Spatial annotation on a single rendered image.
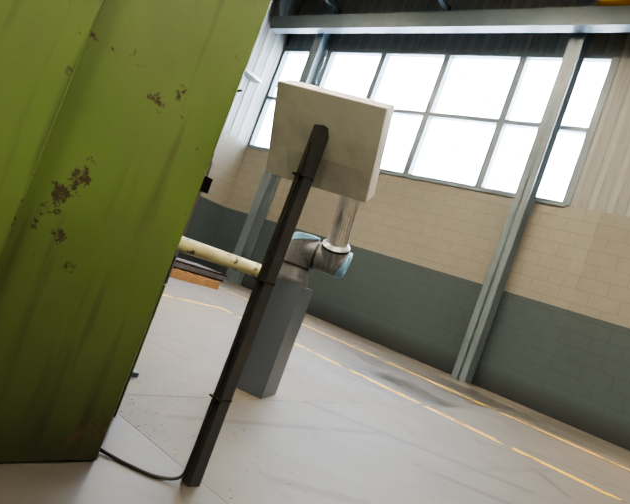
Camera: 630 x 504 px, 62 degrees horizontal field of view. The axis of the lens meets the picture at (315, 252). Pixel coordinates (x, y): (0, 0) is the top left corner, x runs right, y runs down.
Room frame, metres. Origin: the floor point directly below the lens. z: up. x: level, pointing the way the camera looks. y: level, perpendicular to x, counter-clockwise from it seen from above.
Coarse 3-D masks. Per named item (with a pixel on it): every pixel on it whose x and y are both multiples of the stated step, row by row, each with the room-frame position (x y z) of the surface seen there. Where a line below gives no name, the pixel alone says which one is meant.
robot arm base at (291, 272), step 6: (282, 264) 2.79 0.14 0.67; (288, 264) 2.76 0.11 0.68; (294, 264) 2.75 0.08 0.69; (282, 270) 2.76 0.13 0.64; (288, 270) 2.75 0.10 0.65; (294, 270) 2.75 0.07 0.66; (300, 270) 2.76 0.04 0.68; (306, 270) 2.79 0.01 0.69; (282, 276) 2.74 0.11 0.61; (288, 276) 2.74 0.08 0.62; (294, 276) 2.74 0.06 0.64; (300, 276) 2.76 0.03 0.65; (306, 276) 2.79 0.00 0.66; (294, 282) 2.74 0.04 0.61; (300, 282) 2.75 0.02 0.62; (306, 282) 2.79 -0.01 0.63
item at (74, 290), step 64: (128, 0) 1.18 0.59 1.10; (192, 0) 1.28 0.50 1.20; (256, 0) 1.41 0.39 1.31; (128, 64) 1.22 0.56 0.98; (192, 64) 1.33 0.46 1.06; (64, 128) 1.16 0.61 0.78; (128, 128) 1.26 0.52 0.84; (192, 128) 1.38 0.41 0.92; (64, 192) 1.20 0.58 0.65; (128, 192) 1.30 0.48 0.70; (192, 192) 1.43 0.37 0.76; (64, 256) 1.23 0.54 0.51; (128, 256) 1.35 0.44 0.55; (0, 320) 1.18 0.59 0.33; (64, 320) 1.28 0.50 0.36; (128, 320) 1.40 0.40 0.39; (0, 384) 1.21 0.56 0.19; (64, 384) 1.32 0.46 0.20; (0, 448) 1.25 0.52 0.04; (64, 448) 1.37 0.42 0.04
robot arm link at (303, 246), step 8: (296, 232) 2.79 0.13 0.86; (296, 240) 2.77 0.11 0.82; (304, 240) 2.75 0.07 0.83; (312, 240) 2.76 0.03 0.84; (288, 248) 2.80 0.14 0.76; (296, 248) 2.76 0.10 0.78; (304, 248) 2.75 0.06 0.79; (312, 248) 2.74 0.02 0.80; (288, 256) 2.77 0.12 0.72; (296, 256) 2.75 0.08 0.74; (304, 256) 2.75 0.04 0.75; (312, 256) 2.74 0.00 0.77; (304, 264) 2.77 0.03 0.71; (312, 264) 2.76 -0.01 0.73
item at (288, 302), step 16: (288, 288) 2.71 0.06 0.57; (304, 288) 2.73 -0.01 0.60; (272, 304) 2.73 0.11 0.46; (288, 304) 2.70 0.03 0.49; (304, 304) 2.83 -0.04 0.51; (272, 320) 2.72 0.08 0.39; (288, 320) 2.69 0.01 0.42; (256, 336) 2.73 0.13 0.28; (272, 336) 2.71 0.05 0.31; (288, 336) 2.76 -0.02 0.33; (256, 352) 2.72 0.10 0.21; (272, 352) 2.70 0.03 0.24; (288, 352) 2.86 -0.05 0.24; (256, 368) 2.71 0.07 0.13; (272, 368) 2.69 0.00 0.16; (240, 384) 2.73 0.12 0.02; (256, 384) 2.70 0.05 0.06; (272, 384) 2.79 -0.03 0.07
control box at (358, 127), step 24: (288, 96) 1.52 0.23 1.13; (312, 96) 1.49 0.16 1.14; (336, 96) 1.46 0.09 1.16; (288, 120) 1.55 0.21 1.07; (312, 120) 1.51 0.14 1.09; (336, 120) 1.48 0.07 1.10; (360, 120) 1.46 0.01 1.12; (384, 120) 1.43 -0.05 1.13; (288, 144) 1.58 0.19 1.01; (336, 144) 1.51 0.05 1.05; (360, 144) 1.48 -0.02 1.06; (384, 144) 1.51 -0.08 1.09; (288, 168) 1.61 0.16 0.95; (336, 168) 1.54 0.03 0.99; (360, 168) 1.51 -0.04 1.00; (336, 192) 1.57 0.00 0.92; (360, 192) 1.54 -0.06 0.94
